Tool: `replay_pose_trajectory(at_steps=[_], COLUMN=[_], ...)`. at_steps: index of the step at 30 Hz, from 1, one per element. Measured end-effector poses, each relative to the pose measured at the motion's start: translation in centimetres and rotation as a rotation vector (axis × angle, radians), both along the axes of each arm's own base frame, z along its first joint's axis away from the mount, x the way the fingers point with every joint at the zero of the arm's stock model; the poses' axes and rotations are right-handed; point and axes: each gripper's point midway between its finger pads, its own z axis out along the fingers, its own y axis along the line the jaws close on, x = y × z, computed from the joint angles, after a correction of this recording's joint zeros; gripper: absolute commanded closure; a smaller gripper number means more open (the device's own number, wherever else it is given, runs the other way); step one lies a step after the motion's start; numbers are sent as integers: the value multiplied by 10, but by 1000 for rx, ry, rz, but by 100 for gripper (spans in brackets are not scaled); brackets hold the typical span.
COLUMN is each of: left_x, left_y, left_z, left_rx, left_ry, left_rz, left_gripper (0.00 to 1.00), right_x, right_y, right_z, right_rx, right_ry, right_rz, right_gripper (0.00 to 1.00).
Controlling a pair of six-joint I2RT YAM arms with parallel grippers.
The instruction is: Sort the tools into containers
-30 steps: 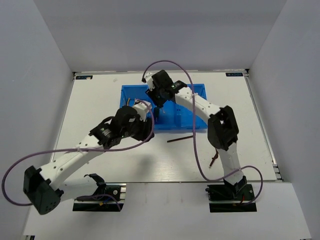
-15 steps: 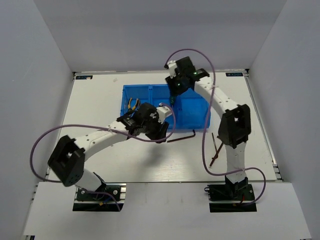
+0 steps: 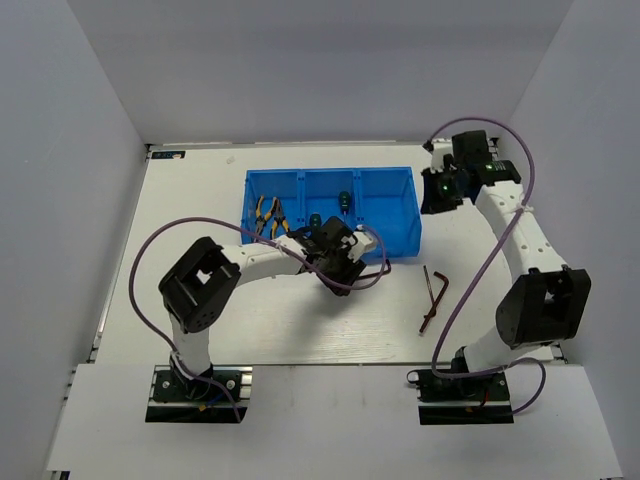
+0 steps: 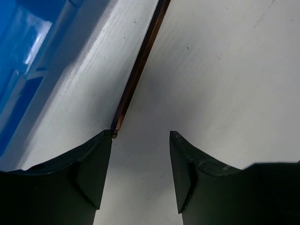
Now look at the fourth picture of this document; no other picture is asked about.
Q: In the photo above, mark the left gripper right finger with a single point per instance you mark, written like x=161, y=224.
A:
x=210, y=192

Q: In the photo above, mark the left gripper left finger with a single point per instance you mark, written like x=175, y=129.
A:
x=65, y=190

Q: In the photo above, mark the blue three-compartment bin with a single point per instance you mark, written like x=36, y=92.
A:
x=31, y=32

